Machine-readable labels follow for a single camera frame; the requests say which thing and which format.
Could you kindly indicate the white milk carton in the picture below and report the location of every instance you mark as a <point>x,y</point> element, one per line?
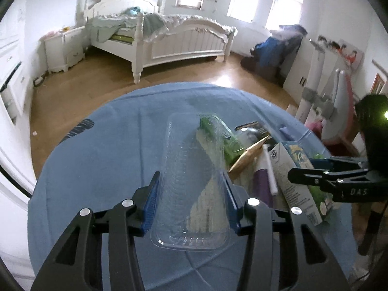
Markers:
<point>291,166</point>

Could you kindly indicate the white nightstand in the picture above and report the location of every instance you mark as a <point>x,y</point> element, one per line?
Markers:
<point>64,49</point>

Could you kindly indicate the white wooden bed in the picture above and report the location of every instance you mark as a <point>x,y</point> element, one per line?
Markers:
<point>136,31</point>

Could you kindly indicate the black battery blister card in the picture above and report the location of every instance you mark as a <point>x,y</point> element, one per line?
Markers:
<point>250,133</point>

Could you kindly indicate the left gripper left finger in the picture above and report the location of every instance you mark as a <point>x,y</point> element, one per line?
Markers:
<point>75,262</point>

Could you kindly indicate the blue round table cloth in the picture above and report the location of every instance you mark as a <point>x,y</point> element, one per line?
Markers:
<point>119,147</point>

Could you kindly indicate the pink grey desk chair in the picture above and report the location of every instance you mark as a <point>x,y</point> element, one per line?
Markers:
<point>330,115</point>

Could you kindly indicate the purple tube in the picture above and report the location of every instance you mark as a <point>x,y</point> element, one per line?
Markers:
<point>261,184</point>

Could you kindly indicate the brown paper piece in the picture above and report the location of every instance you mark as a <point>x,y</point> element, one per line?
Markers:
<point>248,156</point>

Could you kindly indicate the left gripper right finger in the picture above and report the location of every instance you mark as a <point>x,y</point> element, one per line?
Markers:
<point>284,251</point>

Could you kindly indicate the green gum box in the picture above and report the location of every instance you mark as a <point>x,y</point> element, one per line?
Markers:
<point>225,139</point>

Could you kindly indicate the white wardrobe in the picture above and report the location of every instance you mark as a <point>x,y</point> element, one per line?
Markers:
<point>16,95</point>

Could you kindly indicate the blue clothes pile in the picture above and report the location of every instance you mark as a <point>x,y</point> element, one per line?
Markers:
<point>267,58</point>

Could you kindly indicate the clear plastic clamshell tray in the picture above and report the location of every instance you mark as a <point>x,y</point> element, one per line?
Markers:
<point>168,230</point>

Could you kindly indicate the white low cabinet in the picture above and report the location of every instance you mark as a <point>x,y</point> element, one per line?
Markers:
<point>297,76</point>

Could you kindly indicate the cartoon picture board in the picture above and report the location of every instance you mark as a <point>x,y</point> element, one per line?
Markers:
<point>349,54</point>

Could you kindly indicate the white plastic stick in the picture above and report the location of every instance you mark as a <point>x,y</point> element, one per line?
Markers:
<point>268,165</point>

